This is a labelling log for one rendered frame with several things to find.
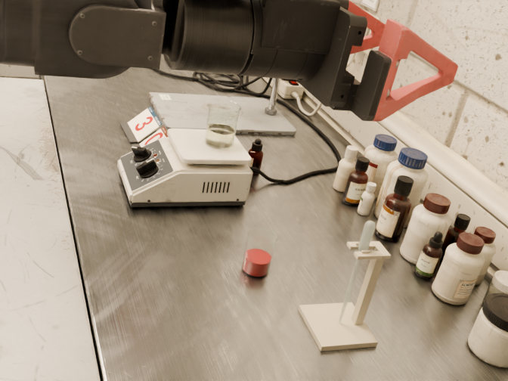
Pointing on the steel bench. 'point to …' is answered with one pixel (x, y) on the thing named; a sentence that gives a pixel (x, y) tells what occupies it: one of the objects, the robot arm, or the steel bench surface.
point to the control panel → (144, 162)
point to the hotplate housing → (192, 184)
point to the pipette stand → (317, 311)
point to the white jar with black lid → (491, 331)
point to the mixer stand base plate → (169, 116)
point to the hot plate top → (193, 147)
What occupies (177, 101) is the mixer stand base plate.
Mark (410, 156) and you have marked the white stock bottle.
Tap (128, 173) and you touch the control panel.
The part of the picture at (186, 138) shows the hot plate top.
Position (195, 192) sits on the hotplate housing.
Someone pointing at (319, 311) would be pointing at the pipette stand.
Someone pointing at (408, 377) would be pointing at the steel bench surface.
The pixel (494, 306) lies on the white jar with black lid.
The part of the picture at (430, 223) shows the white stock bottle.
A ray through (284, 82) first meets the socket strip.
